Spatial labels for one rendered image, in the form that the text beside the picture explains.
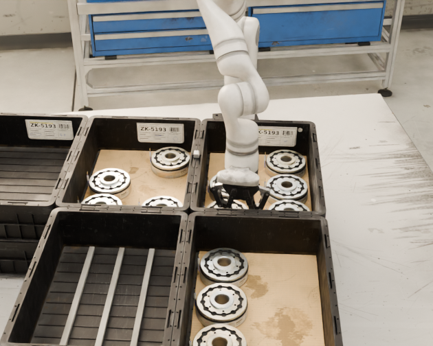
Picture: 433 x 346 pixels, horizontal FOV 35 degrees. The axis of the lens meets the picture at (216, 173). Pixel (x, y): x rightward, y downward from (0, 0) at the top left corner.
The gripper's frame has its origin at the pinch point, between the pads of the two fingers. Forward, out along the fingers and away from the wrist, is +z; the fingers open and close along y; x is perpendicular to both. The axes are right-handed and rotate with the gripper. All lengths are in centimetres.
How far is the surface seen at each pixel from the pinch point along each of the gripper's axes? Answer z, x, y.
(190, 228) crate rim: -7.6, 15.3, 8.7
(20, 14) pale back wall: 62, -252, 166
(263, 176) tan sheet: 2.3, -20.2, -3.5
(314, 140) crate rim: -6.4, -25.9, -15.7
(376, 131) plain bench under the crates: 15, -69, -35
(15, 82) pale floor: 85, -207, 155
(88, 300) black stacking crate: 2.6, 29.4, 27.8
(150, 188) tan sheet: 2.3, -10.3, 24.2
